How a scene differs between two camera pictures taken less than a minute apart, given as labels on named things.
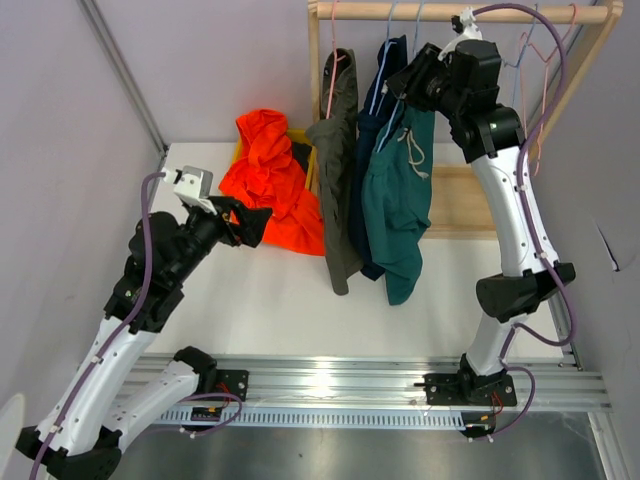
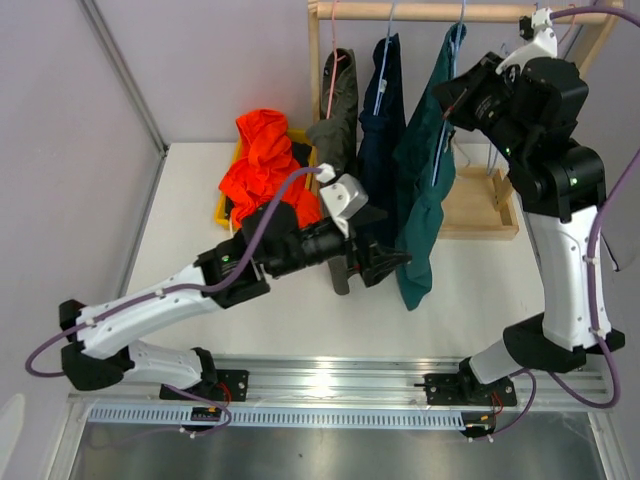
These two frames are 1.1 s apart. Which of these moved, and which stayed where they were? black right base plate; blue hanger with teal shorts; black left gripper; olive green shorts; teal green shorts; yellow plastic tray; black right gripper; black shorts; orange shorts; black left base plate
Moved: black left gripper; black right gripper; teal green shorts; blue hanger with teal shorts
Stayed: black shorts; olive green shorts; black left base plate; orange shorts; black right base plate; yellow plastic tray
